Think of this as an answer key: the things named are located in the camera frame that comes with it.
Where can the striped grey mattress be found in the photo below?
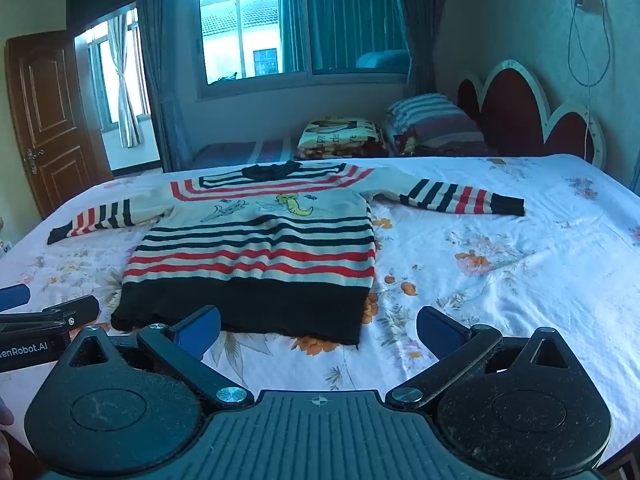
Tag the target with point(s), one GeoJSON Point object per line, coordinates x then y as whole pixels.
{"type": "Point", "coordinates": [245, 152]}

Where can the brown wooden door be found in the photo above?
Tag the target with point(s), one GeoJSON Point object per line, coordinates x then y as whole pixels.
{"type": "Point", "coordinates": [55, 120]}

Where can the striped knit sweater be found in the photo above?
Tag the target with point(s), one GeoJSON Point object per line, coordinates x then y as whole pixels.
{"type": "Point", "coordinates": [250, 252]}

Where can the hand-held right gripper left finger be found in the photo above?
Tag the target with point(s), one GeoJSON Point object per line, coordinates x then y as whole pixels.
{"type": "Point", "coordinates": [197, 332]}

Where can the white sheer curtain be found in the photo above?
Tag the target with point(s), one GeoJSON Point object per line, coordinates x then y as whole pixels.
{"type": "Point", "coordinates": [125, 85]}

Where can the person's left hand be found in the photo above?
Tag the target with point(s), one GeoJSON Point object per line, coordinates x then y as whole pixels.
{"type": "Point", "coordinates": [5, 415]}

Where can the teal sheer curtain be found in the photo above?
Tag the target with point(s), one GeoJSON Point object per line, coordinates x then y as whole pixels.
{"type": "Point", "coordinates": [345, 20]}

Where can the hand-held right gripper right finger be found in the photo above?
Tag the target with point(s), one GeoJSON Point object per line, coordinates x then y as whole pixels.
{"type": "Point", "coordinates": [440, 330]}

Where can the red scalloped headboard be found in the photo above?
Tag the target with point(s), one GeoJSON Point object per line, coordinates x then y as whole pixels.
{"type": "Point", "coordinates": [515, 105]}

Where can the sliding glass window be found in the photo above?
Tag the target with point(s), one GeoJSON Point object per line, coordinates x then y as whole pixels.
{"type": "Point", "coordinates": [240, 25]}

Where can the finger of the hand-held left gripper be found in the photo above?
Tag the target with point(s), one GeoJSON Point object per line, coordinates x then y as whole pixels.
{"type": "Point", "coordinates": [12, 297]}
{"type": "Point", "coordinates": [82, 307]}

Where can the wall socket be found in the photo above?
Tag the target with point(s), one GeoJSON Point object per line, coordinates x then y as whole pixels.
{"type": "Point", "coordinates": [586, 0]}

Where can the red patterned pillow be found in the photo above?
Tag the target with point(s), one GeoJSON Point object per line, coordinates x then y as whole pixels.
{"type": "Point", "coordinates": [340, 140]}

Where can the striped pillow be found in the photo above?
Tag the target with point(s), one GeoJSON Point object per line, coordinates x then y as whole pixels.
{"type": "Point", "coordinates": [435, 120]}

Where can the grey curtain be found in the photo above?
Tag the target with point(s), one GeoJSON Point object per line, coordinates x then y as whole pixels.
{"type": "Point", "coordinates": [160, 60]}
{"type": "Point", "coordinates": [420, 25]}

